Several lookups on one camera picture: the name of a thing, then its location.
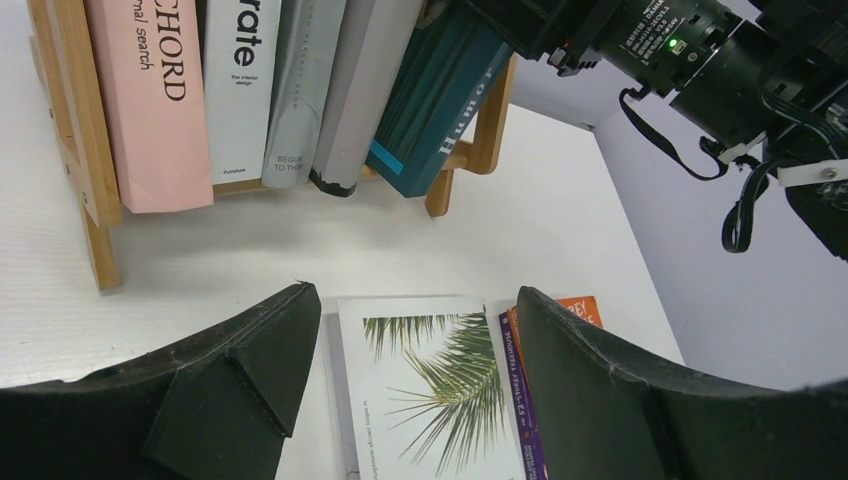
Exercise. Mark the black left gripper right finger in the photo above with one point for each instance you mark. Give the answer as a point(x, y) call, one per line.
point(609, 409)

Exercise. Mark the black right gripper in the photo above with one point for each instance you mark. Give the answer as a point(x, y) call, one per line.
point(659, 43)

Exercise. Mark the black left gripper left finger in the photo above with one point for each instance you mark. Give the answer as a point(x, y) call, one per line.
point(218, 404)

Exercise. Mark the purple book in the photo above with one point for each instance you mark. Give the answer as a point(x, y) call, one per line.
point(528, 434)

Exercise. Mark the orange Treehouse book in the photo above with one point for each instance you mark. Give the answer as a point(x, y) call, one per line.
point(585, 307)

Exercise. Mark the white booklet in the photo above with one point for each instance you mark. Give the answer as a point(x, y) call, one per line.
point(419, 387)

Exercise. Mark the teal book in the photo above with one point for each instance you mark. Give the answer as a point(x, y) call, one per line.
point(446, 73)

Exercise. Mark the large grey white book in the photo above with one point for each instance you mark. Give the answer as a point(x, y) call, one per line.
point(373, 38)

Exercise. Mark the grey magazine-style book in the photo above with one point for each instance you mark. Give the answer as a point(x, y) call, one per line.
point(306, 45)

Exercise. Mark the pink Warm Chord book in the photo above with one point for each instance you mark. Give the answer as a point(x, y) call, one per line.
point(148, 60)

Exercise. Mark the brown Decorate Furniture book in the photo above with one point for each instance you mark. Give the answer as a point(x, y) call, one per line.
point(240, 42)

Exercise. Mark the wooden book rack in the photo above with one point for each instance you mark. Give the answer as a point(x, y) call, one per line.
point(64, 61)

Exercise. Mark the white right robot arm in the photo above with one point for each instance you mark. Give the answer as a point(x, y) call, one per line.
point(768, 94)

